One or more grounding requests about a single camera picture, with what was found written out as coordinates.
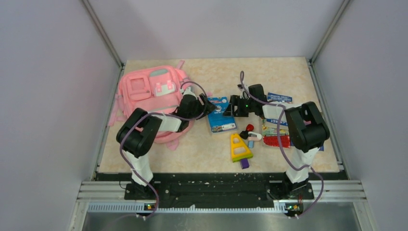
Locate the blue card game box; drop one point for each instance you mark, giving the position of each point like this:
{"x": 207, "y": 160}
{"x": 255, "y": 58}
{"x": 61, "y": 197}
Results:
{"x": 217, "y": 121}

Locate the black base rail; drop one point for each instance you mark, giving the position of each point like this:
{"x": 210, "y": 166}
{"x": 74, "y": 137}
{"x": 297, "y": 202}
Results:
{"x": 212, "y": 190}

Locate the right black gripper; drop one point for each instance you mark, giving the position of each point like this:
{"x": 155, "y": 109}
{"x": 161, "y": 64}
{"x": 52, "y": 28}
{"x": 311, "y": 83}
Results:
{"x": 235, "y": 101}

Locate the pink student backpack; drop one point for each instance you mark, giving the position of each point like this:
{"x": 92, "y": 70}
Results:
{"x": 156, "y": 89}

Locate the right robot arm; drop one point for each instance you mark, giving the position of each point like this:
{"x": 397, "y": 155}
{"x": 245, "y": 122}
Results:
{"x": 307, "y": 130}

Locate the blue story book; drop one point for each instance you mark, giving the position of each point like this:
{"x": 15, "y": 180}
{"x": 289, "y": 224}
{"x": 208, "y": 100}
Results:
{"x": 272, "y": 113}

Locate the yellow green purple block toy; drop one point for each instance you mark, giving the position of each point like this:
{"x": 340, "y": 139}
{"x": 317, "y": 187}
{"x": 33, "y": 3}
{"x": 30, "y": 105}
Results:
{"x": 239, "y": 151}

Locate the red black stamp toy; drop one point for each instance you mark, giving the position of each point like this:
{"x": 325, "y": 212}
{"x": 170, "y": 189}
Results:
{"x": 245, "y": 133}

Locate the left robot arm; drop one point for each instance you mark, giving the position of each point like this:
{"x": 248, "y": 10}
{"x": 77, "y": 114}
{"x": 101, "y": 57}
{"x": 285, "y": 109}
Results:
{"x": 139, "y": 131}

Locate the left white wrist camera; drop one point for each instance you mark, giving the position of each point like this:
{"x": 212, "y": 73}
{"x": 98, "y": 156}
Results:
{"x": 188, "y": 92}

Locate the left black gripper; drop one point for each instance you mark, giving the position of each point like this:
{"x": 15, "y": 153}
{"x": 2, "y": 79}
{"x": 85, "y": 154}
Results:
{"x": 210, "y": 108}

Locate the red keyboard booklet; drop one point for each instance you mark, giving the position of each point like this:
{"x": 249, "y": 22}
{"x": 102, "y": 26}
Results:
{"x": 270, "y": 137}

